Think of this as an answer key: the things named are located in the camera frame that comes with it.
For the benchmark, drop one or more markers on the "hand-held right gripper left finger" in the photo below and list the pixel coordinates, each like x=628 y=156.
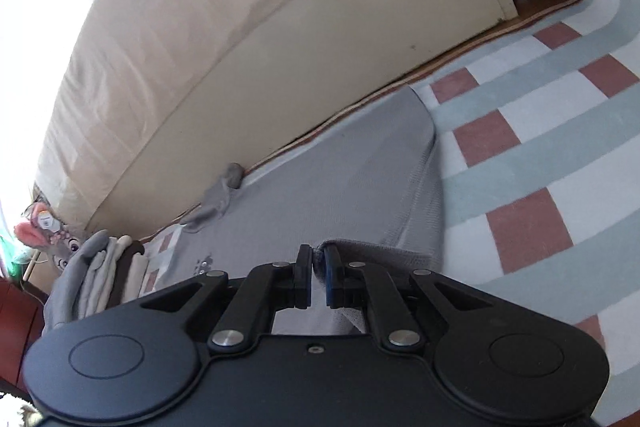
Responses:
x=304 y=279

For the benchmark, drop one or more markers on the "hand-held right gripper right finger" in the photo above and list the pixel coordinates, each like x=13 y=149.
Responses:
x=332 y=279

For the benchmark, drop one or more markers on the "grey knit sweater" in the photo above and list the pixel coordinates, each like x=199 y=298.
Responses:
x=325 y=177

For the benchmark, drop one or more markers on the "small dark grey cloth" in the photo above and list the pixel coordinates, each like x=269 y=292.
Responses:
x=217 y=199

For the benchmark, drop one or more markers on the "brown folded cloth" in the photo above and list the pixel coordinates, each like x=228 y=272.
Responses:
x=131 y=269

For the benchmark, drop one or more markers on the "beige folded cloth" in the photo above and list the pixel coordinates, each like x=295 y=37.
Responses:
x=110 y=267

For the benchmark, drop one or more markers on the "checkered rug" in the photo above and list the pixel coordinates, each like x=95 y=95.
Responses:
x=525 y=167

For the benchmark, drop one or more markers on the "cream sofa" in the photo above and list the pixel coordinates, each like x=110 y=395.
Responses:
x=225 y=57

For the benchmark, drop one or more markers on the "pink and grey plush toy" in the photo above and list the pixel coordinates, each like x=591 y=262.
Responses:
x=55 y=242

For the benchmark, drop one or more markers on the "red-brown furniture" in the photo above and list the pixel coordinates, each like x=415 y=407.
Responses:
x=15 y=332

